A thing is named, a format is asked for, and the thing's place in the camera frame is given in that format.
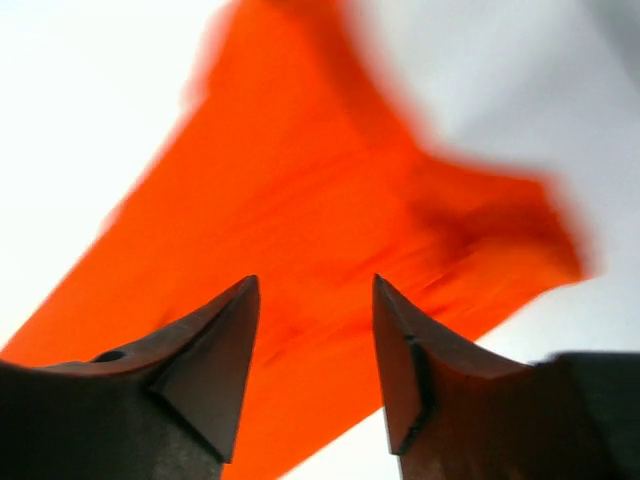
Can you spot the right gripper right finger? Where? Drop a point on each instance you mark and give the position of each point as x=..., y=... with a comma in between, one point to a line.
x=455, y=410

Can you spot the orange t-shirt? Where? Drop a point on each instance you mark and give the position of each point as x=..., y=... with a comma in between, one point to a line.
x=295, y=167

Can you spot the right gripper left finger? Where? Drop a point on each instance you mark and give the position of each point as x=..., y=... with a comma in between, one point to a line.
x=166, y=406

